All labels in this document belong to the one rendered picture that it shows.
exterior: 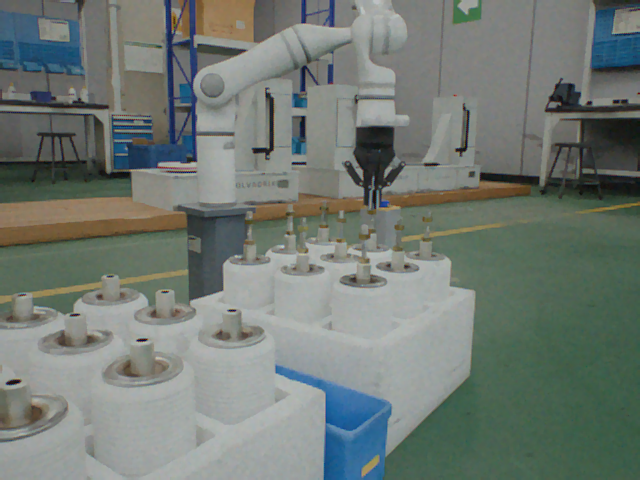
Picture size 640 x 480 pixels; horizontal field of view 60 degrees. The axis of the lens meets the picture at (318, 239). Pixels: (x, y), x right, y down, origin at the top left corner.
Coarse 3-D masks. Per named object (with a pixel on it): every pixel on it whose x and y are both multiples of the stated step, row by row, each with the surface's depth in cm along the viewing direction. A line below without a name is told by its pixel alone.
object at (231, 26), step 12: (180, 0) 586; (204, 0) 614; (216, 0) 567; (228, 0) 576; (240, 0) 585; (252, 0) 593; (204, 12) 563; (216, 12) 571; (228, 12) 580; (240, 12) 590; (252, 12) 599; (204, 24) 564; (216, 24) 572; (228, 24) 581; (240, 24) 591; (252, 24) 602; (216, 36) 575; (228, 36) 584; (240, 36) 594; (252, 36) 604
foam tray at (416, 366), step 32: (256, 320) 91; (288, 320) 90; (320, 320) 90; (416, 320) 91; (448, 320) 99; (288, 352) 88; (320, 352) 84; (352, 352) 81; (384, 352) 79; (416, 352) 89; (448, 352) 101; (352, 384) 82; (384, 384) 80; (416, 384) 90; (448, 384) 103; (416, 416) 92
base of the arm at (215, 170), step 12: (204, 144) 132; (216, 144) 132; (228, 144) 133; (204, 156) 133; (216, 156) 132; (228, 156) 134; (204, 168) 133; (216, 168) 133; (228, 168) 134; (204, 180) 134; (216, 180) 133; (228, 180) 135; (204, 192) 134; (216, 192) 134; (228, 192) 135; (204, 204) 135; (216, 204) 134; (228, 204) 136
